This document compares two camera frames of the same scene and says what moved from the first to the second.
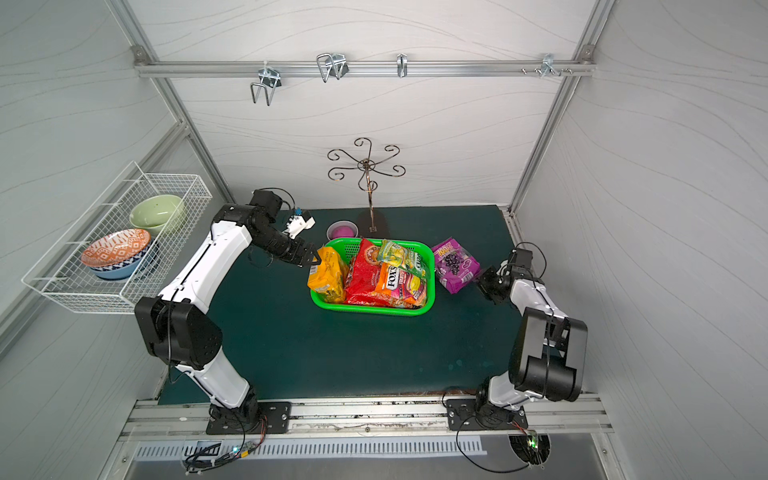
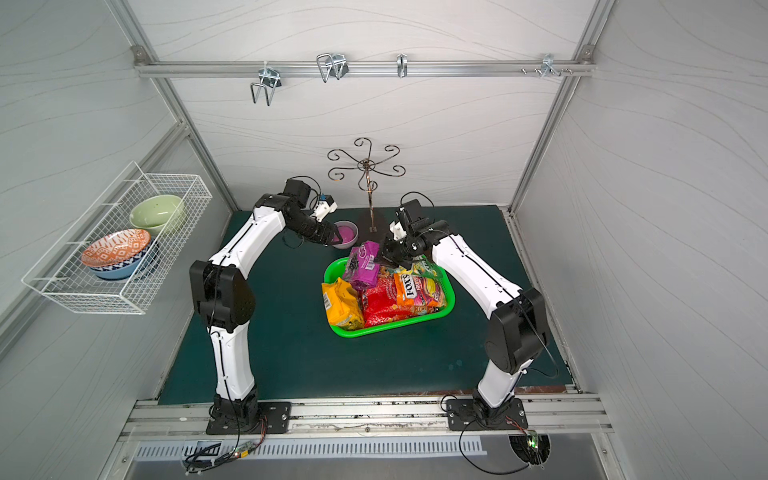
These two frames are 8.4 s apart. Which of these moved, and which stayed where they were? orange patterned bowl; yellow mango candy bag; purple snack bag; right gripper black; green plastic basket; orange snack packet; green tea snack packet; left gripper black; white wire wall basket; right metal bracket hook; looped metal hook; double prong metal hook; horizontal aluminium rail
Moved: green plastic basket; left gripper black; purple snack bag; orange snack packet; right gripper black; green tea snack packet; yellow mango candy bag
Stayed: looped metal hook; white wire wall basket; orange patterned bowl; right metal bracket hook; horizontal aluminium rail; double prong metal hook
